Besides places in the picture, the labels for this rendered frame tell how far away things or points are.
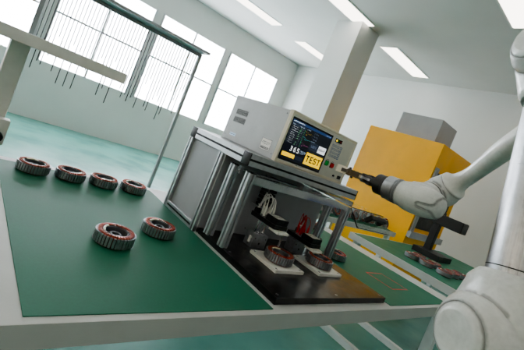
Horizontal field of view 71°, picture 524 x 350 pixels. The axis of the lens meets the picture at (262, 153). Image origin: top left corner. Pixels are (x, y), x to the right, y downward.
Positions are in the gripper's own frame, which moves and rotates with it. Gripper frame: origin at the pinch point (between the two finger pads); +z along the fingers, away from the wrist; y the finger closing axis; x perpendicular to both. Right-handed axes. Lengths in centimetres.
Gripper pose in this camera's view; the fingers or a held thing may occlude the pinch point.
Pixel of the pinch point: (343, 169)
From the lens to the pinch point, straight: 151.8
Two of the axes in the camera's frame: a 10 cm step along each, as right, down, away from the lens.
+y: 7.1, 2.6, 6.5
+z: -6.0, -2.7, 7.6
